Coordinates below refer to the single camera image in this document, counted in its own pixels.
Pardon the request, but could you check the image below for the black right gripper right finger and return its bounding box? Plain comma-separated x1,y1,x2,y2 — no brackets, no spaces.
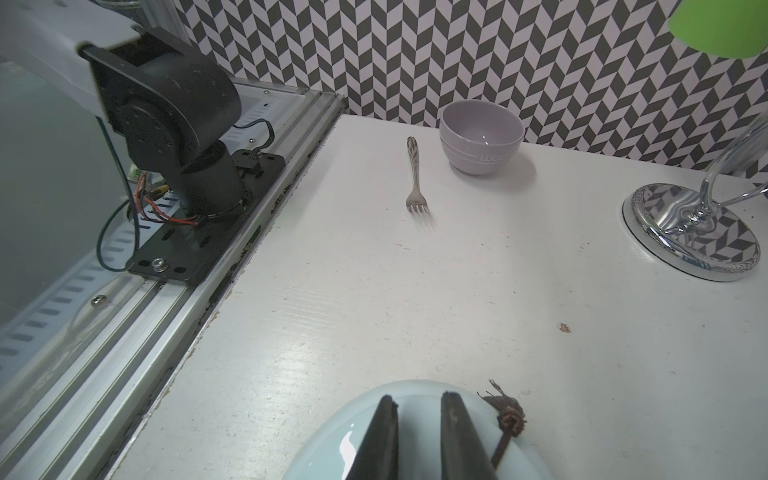
440,392,497,480

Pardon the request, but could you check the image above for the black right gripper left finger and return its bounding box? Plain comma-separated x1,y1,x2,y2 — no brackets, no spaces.
346,395,399,480

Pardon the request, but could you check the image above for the pale blue ceramic canister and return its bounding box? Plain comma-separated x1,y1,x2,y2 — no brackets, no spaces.
284,380,523,479

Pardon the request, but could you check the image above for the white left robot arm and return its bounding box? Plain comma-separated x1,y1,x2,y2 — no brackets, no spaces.
1,1,245,216

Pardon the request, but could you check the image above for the silver metal fork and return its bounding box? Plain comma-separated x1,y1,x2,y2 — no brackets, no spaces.
406,136,429,214

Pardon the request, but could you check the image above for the lilac ceramic bowl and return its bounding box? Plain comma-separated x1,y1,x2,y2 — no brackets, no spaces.
439,100,526,176

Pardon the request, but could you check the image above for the green plastic wine glass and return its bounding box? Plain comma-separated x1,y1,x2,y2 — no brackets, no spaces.
668,0,767,59

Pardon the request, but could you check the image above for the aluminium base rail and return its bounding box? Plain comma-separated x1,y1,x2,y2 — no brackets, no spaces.
1,76,347,479

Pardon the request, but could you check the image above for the chrome wire glass rack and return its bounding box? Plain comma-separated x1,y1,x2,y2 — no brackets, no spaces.
622,113,767,282

